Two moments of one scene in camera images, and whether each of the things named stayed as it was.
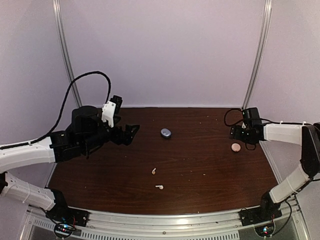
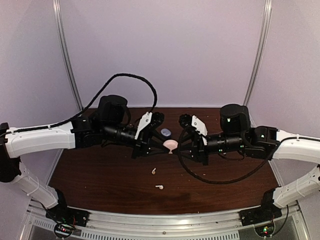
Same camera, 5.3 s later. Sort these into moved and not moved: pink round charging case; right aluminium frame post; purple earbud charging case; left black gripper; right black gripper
Moved: pink round charging case; left black gripper; right black gripper
Not moved: purple earbud charging case; right aluminium frame post
